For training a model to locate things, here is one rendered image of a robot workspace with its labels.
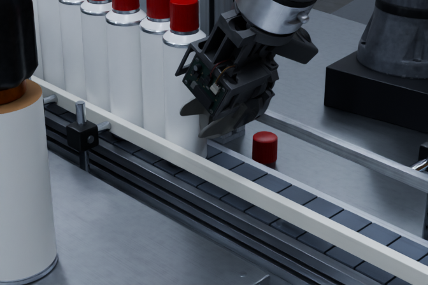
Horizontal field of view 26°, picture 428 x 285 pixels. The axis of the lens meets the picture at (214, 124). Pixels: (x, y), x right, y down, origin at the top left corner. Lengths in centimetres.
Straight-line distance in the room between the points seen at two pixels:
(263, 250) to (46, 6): 46
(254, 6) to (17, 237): 32
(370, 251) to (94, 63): 45
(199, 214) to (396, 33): 45
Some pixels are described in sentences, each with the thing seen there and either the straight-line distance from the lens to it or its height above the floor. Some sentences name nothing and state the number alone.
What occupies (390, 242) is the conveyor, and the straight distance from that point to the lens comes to 100.
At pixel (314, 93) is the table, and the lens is 145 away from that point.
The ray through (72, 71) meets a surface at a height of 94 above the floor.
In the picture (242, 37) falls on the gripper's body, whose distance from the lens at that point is 92.
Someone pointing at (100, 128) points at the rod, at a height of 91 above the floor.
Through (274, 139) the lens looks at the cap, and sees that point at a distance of 123.
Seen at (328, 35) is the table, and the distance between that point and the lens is 168.
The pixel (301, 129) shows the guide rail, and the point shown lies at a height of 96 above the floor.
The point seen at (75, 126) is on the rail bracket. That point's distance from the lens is 115.
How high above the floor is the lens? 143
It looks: 26 degrees down
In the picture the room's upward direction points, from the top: straight up
